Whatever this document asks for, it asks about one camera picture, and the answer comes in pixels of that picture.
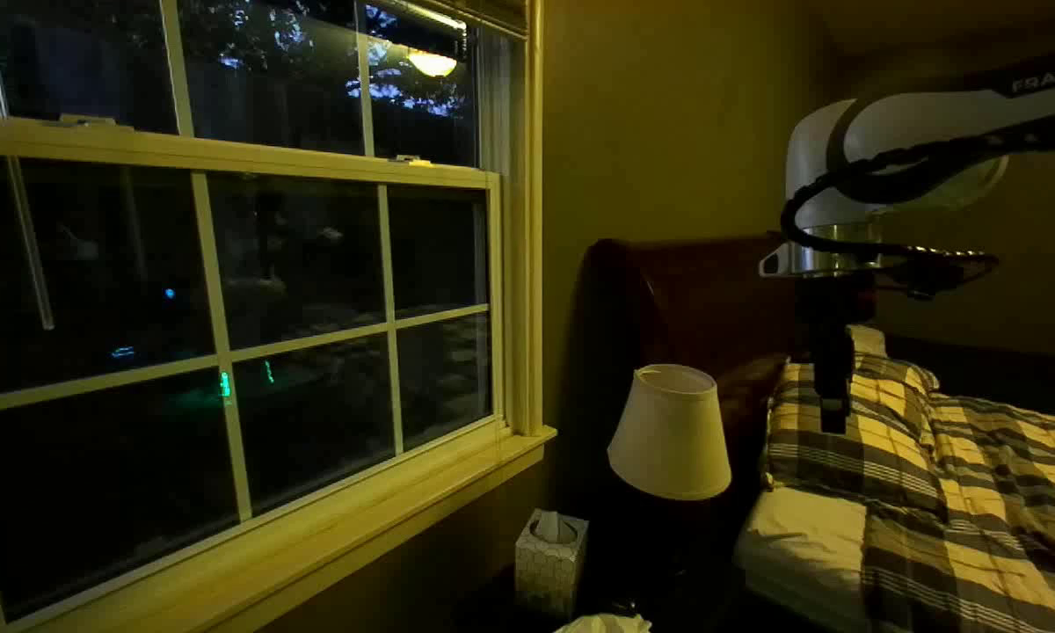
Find plaid pillow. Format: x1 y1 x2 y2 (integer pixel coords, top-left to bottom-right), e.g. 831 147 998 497
764 325 947 519

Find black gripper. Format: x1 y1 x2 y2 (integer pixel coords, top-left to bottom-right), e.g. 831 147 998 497
790 274 878 436

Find large white-framed grid window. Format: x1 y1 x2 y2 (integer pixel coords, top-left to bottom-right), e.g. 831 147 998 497
0 0 558 633

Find dark wooden bed headboard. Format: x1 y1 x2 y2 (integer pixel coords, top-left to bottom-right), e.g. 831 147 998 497
577 237 828 504

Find patterned tissue box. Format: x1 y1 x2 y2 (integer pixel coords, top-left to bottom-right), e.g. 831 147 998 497
511 505 593 622

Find plaid bed comforter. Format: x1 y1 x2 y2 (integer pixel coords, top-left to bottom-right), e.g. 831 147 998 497
856 392 1055 633

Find table lamp with cream shade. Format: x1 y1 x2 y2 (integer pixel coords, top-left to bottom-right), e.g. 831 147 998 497
606 359 739 590

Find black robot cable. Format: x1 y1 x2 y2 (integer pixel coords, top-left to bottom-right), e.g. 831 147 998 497
778 111 1055 265

